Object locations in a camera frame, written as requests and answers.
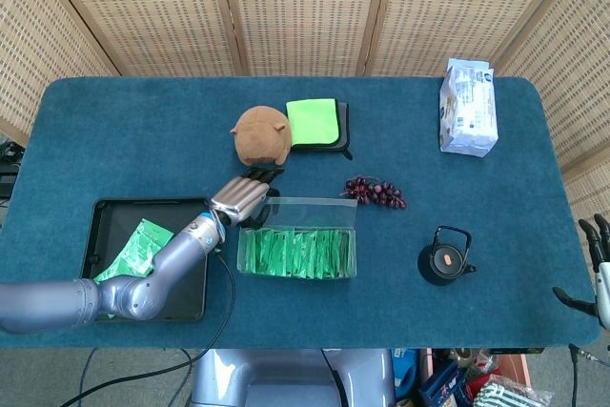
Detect clear box of green sachets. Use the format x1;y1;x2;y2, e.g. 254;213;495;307
236;195;358;281

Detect black left hand cable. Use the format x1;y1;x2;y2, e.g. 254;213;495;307
59;249;237;407

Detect black cast iron teapot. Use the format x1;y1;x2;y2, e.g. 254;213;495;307
417;225;478;287

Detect black right hand cable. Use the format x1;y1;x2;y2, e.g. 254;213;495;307
568;342;610;407

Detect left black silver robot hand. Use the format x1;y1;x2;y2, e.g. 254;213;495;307
209;166;286;231

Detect woven bamboo folding screen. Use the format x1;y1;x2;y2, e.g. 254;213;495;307
0;0;610;239

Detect dark blue box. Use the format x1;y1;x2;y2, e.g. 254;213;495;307
418;358;472;407

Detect dark grey folded cloth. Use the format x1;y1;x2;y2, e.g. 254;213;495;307
290;99;355;162

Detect blue felt table cover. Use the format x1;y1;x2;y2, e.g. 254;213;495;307
0;75;602;350

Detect black equipment beside table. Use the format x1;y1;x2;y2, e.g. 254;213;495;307
0;137;24;199

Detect bright green folded cloth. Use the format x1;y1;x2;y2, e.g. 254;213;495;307
285;97;341;148

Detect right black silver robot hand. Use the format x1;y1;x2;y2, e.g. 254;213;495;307
552;214;610;331

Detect blue floor cable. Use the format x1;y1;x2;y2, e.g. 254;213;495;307
77;348;100;407

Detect brown plush capybara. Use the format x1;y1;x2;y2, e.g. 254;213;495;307
229;105;293;168

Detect black plastic tray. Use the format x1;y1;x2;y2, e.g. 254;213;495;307
79;195;214;324

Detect striped plastic-wrapped package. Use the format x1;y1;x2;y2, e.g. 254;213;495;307
471;375;555;407

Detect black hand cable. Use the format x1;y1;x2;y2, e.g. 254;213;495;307
59;249;237;407
568;342;610;407

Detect dark red grape bunch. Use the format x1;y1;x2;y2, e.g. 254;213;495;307
339;175;409;211

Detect grey robot torso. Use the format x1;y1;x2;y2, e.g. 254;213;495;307
190;348;397;407

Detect white blue paper package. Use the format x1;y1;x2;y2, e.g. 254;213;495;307
437;57;499;159

